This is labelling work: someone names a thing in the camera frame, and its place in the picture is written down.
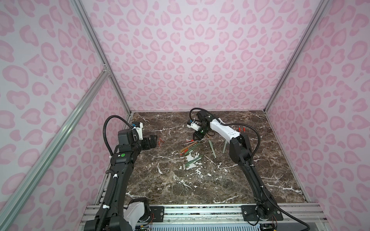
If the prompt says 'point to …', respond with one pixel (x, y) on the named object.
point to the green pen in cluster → (191, 148)
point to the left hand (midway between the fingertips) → (149, 135)
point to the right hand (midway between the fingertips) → (197, 134)
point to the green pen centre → (212, 147)
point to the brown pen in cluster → (188, 147)
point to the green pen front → (191, 161)
